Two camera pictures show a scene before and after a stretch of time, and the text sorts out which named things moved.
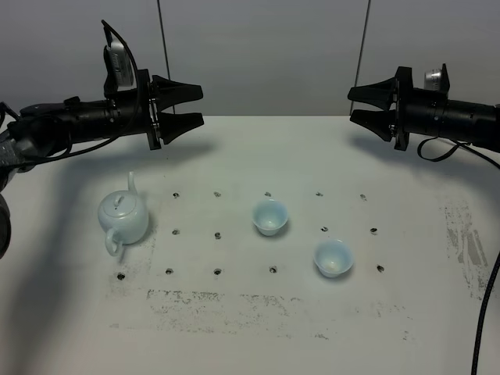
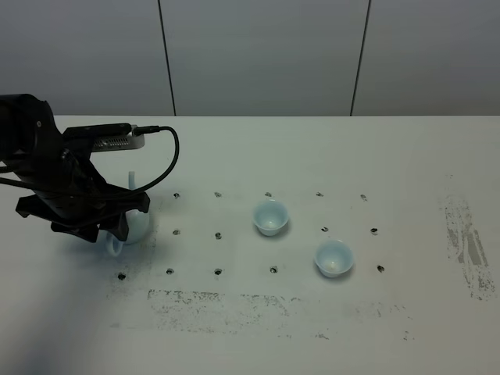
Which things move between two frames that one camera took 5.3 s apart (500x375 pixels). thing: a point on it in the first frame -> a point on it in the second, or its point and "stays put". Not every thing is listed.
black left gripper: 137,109 -> 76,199
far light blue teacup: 269,216 stays put
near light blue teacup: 333,257 stays put
